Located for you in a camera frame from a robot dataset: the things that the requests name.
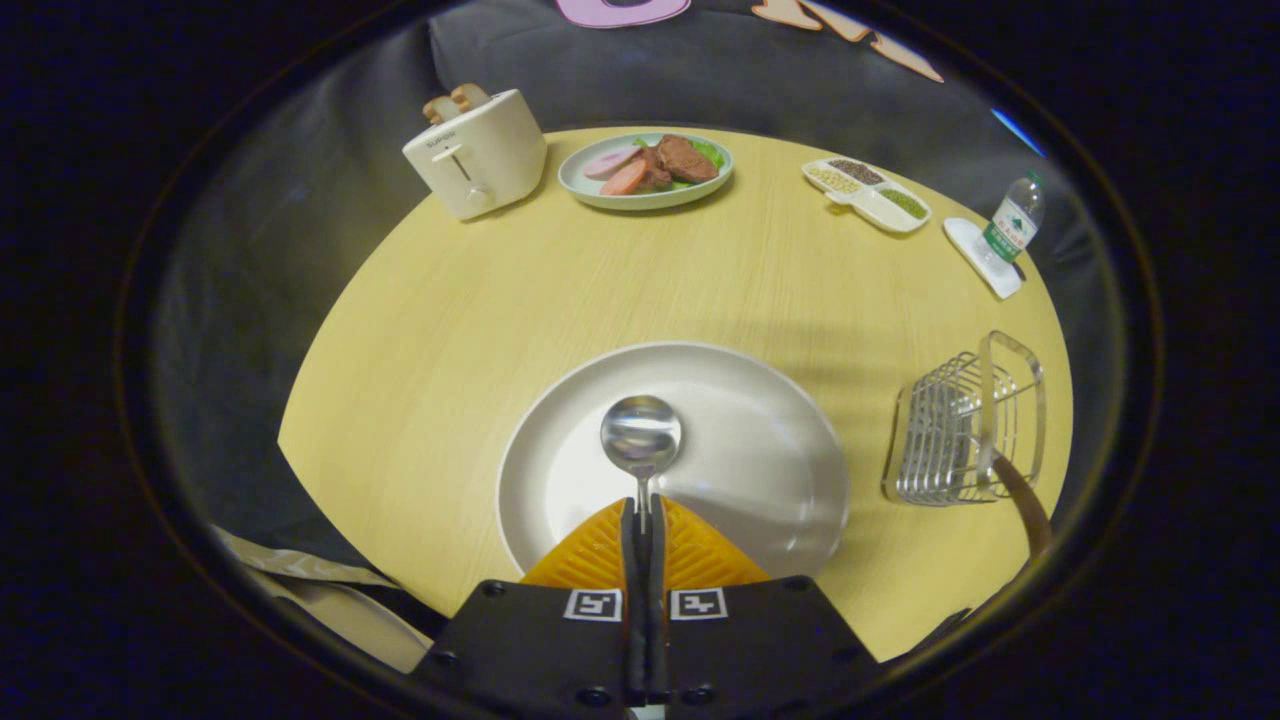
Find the clear plastic water bottle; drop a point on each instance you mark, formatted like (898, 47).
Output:
(1012, 225)

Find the white divided bean dish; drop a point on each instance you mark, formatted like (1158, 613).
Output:
(880, 210)

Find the beige cloth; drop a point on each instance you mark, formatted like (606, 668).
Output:
(330, 610)

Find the green lettuce leaf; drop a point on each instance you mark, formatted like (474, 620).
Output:
(711, 152)

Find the toasted bread slice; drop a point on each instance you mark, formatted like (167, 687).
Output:
(470, 97)
(440, 108)

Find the white square coaster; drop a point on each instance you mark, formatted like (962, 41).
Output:
(975, 250)

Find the pink ham slice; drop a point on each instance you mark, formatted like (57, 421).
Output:
(610, 162)

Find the large white plate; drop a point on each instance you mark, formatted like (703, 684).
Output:
(760, 460)

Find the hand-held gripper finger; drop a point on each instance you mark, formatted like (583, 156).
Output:
(657, 560)
(633, 560)

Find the cream toaster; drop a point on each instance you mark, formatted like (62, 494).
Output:
(490, 160)

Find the red sausage slice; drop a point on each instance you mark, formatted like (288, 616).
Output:
(625, 178)

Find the pale green plate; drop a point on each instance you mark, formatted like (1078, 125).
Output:
(640, 200)

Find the brown meat slice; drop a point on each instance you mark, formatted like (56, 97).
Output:
(685, 160)

